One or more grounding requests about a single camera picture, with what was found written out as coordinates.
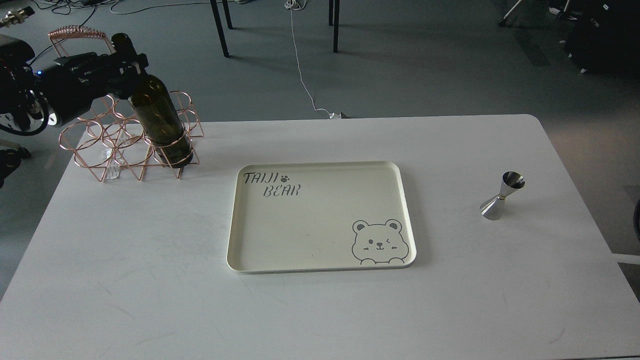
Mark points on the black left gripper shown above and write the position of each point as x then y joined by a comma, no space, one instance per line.
72,83

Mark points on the dark green wine bottle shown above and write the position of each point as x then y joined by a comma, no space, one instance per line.
154,109

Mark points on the stainless steel jigger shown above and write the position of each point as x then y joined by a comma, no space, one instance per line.
493,208

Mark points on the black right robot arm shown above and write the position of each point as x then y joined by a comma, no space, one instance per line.
636,219

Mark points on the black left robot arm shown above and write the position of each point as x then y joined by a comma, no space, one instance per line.
32,100

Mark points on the black table leg left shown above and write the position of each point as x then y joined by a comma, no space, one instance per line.
220,9

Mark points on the black table leg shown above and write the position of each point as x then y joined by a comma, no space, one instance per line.
220,9
333,18

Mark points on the cream bear serving tray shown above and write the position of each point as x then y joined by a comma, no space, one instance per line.
320,216

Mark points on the black table leg right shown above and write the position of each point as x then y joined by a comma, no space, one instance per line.
333,18

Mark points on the black equipment on floor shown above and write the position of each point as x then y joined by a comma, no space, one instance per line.
605,37

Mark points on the copper wire wine rack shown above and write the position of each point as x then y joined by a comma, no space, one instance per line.
108,139

